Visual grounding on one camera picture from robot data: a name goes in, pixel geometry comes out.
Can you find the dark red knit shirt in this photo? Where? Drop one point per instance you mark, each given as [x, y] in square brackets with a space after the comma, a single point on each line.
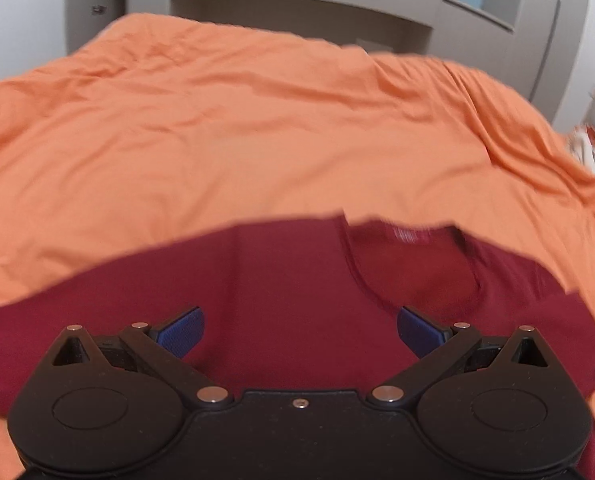
[301, 373]

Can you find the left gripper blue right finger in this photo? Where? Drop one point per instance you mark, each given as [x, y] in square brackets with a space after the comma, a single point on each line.
[419, 333]

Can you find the cream white crumpled garment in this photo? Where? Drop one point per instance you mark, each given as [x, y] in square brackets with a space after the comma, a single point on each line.
[581, 146]

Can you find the orange bed duvet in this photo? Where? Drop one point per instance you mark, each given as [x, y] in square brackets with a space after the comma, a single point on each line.
[163, 128]

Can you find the grey built-in wall cabinet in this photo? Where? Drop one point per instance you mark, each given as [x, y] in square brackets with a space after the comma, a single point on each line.
[530, 45]

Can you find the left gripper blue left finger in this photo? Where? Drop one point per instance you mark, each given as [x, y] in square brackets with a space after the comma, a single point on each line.
[181, 334]

